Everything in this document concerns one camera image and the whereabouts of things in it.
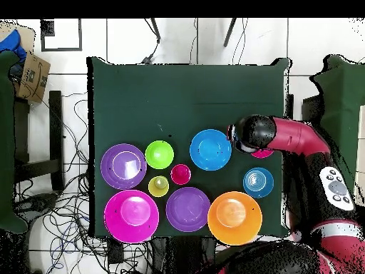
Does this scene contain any blue bowl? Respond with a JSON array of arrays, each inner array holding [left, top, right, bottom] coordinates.
[[189, 128, 232, 172]]

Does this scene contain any small red bowl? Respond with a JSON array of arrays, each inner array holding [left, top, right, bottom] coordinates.
[[250, 148, 275, 160]]

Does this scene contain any translucent teal bowl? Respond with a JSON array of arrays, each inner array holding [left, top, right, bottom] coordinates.
[[242, 167, 275, 199]]

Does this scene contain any red cup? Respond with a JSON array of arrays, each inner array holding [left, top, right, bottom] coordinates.
[[170, 163, 192, 186]]

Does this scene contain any dark green tablecloth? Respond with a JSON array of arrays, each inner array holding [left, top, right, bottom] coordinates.
[[86, 56, 292, 238]]

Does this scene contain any small green bowl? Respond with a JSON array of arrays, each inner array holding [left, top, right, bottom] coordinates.
[[144, 140, 175, 170]]

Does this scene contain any large yellow bowl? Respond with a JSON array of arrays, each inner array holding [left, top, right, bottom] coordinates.
[[207, 191, 263, 246]]

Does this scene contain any purple bowl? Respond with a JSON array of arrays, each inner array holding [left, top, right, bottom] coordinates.
[[165, 186, 212, 233], [100, 143, 148, 191]]

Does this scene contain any yellow cup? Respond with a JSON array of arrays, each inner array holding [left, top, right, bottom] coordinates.
[[147, 175, 170, 198]]

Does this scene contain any green cloth side table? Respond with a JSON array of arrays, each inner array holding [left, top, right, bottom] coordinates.
[[0, 50, 29, 235], [302, 54, 365, 186]]

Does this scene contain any large pink bowl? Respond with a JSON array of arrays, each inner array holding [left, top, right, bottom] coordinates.
[[103, 189, 160, 244]]

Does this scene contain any black power strip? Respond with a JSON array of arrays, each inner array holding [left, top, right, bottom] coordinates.
[[107, 238, 124, 264]]

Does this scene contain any black wooden stand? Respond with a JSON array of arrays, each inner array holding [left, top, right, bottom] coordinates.
[[14, 90, 66, 192]]

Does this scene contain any cardboard box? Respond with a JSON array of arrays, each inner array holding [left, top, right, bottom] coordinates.
[[16, 51, 52, 104]]

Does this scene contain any blue cloth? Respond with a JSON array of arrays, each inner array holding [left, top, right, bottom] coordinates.
[[0, 29, 29, 63]]

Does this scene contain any black camera tripod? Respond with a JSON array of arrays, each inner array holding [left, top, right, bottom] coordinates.
[[150, 18, 238, 49]]

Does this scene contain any tangle of floor cables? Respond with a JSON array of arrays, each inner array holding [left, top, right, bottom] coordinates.
[[14, 91, 156, 274]]

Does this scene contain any grey pedestal leg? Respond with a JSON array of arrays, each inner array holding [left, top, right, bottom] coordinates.
[[15, 192, 59, 219]]

